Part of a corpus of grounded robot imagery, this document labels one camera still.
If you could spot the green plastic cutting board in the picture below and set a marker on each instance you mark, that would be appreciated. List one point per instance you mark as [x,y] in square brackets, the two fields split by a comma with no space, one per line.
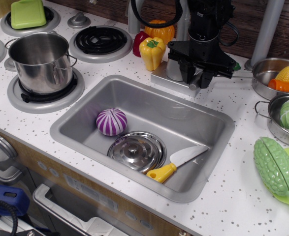
[27,14]

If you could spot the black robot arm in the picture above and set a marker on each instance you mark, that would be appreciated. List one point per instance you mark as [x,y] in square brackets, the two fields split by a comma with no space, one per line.
[208,17]

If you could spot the back right stove burner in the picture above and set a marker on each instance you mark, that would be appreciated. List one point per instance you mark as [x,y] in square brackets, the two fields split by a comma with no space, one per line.
[100,44]

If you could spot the grey support post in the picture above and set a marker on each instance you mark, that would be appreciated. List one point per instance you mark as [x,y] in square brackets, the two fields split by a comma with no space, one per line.
[133,22]
[266,32]

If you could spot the orange toy pumpkin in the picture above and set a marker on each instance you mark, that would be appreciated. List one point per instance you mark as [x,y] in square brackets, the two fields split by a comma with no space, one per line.
[166,34]

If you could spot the steel pot lid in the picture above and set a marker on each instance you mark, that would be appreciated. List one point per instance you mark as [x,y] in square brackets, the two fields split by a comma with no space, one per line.
[139,150]

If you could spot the orange toy carrot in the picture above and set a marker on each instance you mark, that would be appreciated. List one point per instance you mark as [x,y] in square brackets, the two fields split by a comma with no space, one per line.
[279,85]

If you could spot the blue clamp tool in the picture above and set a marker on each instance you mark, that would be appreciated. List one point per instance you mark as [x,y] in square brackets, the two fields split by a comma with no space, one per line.
[16,198]

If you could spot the stainless steel pot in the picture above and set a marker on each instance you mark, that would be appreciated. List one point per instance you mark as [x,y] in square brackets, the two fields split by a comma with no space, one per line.
[42,61]

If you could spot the purple white toy onion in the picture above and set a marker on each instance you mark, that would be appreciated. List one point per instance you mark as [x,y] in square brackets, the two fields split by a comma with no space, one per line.
[111,122]

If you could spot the yellow toy corn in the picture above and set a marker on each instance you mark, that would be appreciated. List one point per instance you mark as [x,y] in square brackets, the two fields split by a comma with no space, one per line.
[283,75]

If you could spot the silver faucet lever handle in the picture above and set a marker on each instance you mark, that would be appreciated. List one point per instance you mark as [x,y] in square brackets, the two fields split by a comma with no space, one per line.
[195,80]

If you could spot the silver round front knob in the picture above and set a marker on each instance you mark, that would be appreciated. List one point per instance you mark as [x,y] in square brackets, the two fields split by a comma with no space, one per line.
[0,147]

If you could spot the silver oven door handle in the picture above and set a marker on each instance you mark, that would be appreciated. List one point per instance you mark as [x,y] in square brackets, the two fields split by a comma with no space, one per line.
[93,227]

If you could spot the red toy pepper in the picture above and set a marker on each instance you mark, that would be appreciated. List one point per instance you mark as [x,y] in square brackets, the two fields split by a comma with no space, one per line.
[139,38]

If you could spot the small silver stove knob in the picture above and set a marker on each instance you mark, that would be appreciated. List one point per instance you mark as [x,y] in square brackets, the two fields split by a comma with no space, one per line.
[9,65]

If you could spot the back left stove burner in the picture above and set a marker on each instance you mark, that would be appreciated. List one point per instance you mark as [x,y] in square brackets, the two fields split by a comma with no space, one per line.
[52,21]

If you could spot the green toy bitter melon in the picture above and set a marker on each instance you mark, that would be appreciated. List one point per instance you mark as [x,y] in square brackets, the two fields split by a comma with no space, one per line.
[272,163]

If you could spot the purple toy eggplant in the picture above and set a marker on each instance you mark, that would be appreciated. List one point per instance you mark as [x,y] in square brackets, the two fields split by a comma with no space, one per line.
[237,67]

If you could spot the front stove burner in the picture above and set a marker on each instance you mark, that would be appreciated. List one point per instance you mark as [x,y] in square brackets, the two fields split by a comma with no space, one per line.
[14,95]

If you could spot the grey right support post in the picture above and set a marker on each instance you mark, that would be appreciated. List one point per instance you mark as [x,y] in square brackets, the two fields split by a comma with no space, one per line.
[266,32]

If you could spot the silver toy faucet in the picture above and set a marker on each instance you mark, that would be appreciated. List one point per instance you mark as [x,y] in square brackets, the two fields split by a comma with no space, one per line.
[168,74]

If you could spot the steel saucepan with handle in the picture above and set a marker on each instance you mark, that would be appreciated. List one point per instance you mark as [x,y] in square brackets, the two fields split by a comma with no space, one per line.
[262,72]

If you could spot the yellow handled toy knife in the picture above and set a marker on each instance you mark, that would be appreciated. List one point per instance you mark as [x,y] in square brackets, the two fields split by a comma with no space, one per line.
[177,159]

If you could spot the grey left support post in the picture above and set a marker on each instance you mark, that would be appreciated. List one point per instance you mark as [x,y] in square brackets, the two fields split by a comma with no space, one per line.
[133,22]

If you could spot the silver toy sink basin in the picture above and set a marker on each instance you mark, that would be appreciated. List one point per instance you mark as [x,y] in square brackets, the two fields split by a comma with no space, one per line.
[158,125]

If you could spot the yellow toy bell pepper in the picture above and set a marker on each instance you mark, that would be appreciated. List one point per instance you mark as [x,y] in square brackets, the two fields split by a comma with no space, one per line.
[152,51]

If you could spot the steel two-handled pan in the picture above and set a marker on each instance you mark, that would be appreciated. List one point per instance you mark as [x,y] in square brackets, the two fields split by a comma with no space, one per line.
[274,108]

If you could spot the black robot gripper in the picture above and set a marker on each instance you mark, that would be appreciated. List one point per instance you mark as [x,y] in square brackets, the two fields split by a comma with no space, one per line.
[203,53]

